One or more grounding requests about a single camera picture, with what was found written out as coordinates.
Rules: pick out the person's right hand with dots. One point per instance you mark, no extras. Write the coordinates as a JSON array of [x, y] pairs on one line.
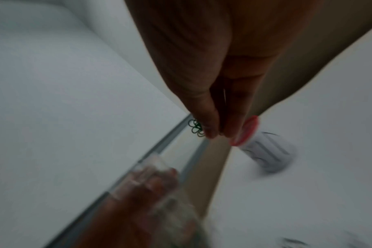
[[210, 48]]

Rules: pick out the person's left hand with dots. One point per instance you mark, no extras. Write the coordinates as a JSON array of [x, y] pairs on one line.
[[134, 213]]

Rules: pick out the small clear plastic bag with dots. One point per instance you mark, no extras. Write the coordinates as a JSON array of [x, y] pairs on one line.
[[155, 164]]

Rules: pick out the green paper clip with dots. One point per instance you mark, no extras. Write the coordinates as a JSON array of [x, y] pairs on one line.
[[198, 127]]

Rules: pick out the beige partition panel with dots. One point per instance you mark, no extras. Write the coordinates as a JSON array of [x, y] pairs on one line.
[[311, 60]]

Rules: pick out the red cup with paper label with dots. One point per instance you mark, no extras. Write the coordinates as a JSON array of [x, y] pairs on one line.
[[265, 152]]

